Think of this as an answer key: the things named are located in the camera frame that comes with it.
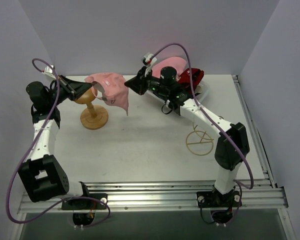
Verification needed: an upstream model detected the pink baseball cap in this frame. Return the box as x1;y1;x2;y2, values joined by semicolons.
84;72;129;116

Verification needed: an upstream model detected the red baseball cap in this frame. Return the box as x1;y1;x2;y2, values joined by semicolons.
177;67;205;93

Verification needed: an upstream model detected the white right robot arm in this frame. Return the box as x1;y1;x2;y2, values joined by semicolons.
125;66;250;207

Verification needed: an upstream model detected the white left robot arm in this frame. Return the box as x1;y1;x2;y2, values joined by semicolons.
18;75;93;210

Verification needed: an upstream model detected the pink hat in basket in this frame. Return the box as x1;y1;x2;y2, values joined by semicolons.
152;56;187;80

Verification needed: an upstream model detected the wooden mushroom hat stand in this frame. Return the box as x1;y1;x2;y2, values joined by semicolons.
74;89;109;130

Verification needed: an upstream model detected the white plastic basket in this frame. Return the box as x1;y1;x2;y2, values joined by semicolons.
149;79;211;102

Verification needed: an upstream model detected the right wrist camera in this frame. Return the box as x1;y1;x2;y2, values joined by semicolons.
141;52;157;77

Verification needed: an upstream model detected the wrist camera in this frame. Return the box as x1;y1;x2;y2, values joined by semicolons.
43;65;55;79
141;52;157;77

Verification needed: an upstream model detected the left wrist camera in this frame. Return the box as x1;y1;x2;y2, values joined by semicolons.
43;65;55;79

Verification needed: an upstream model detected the aluminium mounting rail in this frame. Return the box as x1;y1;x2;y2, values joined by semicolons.
17;181;290;215

